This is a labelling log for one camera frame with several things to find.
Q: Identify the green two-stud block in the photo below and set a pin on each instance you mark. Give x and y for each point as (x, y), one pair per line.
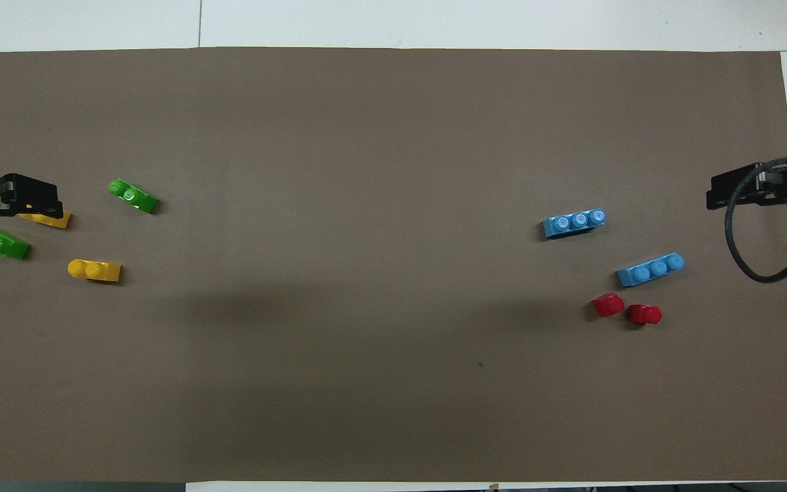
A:
(135, 197)
(3, 244)

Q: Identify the blue three-stud block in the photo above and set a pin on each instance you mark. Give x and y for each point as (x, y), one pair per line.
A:
(650, 270)
(574, 223)

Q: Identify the yellow two-stud block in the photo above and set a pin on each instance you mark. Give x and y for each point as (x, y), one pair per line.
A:
(95, 271)
(52, 220)

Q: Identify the red single-stud block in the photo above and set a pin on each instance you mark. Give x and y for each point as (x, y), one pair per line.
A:
(645, 314)
(609, 305)

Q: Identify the brown table mat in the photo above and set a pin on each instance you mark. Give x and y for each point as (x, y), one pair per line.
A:
(393, 273)

